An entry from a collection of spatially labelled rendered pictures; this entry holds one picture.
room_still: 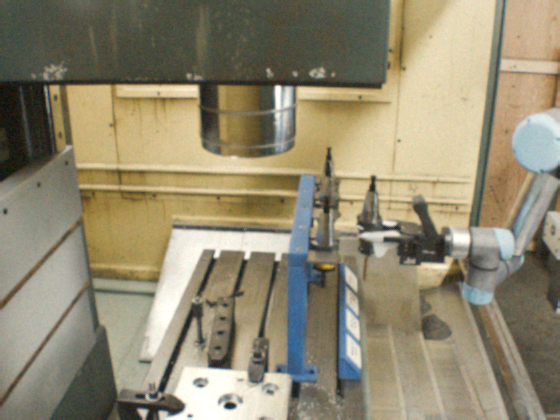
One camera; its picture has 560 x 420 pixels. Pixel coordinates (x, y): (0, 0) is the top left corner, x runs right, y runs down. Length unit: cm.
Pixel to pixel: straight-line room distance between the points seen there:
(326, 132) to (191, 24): 124
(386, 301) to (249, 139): 119
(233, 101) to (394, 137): 120
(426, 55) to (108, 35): 130
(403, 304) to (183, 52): 135
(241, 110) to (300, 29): 16
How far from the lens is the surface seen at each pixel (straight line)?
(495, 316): 186
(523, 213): 146
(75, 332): 140
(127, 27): 82
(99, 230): 230
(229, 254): 187
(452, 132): 201
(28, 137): 123
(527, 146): 124
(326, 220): 120
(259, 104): 84
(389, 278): 201
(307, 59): 78
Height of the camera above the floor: 178
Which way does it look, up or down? 23 degrees down
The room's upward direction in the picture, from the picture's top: straight up
